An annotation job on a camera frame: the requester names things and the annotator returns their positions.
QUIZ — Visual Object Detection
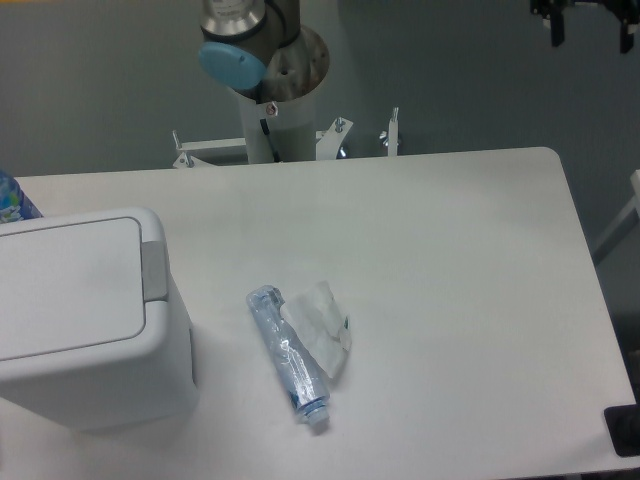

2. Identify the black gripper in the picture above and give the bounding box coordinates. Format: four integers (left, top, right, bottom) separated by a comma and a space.
530, 0, 639, 54

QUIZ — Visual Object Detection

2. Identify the silver robot arm blue cap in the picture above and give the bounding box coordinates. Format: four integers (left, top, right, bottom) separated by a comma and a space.
198, 1, 330, 104

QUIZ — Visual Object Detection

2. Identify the white trash can lid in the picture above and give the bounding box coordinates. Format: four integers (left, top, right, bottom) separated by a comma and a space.
1, 218, 145, 360

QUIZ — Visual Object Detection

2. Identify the white plastic trash can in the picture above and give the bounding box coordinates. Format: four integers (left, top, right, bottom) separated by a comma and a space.
1, 208, 199, 431

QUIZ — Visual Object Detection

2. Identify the white furniture edge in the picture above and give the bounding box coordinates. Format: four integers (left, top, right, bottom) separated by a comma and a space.
591, 170, 639, 265

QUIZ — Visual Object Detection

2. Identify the black table clamp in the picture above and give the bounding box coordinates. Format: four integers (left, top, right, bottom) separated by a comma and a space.
604, 404, 639, 458

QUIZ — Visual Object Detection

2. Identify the torn white bottle label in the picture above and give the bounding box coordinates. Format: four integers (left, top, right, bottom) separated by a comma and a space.
280, 280, 352, 379

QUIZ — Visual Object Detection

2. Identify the crushed clear plastic bottle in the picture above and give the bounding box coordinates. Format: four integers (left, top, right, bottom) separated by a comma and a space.
246, 285, 330, 433

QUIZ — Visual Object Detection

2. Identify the grey lid push button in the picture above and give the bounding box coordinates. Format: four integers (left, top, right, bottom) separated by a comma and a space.
141, 241, 169, 302

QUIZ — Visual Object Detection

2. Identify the blue labelled bottle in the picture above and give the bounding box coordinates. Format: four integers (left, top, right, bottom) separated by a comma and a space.
1, 171, 43, 224

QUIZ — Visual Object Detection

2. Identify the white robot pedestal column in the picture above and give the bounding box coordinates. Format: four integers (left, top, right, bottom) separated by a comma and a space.
234, 92, 316, 164

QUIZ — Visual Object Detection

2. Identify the black pedestal cable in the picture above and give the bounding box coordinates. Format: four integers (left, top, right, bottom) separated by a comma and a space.
258, 118, 281, 164

